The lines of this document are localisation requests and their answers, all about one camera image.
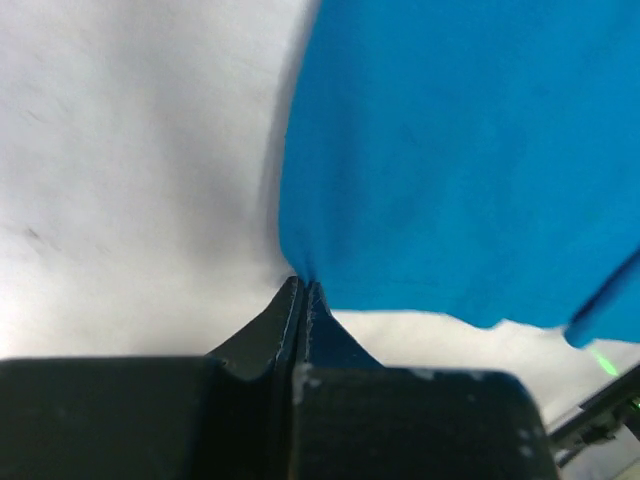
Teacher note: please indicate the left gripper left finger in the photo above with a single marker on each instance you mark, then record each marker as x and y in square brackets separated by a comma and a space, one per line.
[221, 415]

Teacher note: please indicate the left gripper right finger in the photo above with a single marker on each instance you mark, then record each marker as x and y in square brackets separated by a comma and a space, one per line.
[354, 418]

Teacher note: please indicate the bright blue t shirt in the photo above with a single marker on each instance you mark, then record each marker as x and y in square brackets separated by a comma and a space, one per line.
[473, 158]

